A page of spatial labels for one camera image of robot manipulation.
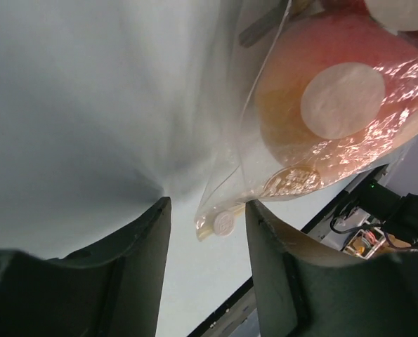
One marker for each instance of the clear dotted zip top bag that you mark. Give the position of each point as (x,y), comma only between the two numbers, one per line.
(245,169)

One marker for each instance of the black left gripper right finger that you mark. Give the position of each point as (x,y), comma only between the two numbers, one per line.
(304,288)

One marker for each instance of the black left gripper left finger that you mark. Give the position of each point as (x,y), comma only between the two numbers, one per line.
(112,287)

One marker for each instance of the black right robot arm base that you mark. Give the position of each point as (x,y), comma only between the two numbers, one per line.
(367,216)

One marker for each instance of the fake peach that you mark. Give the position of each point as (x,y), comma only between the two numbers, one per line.
(334,92)

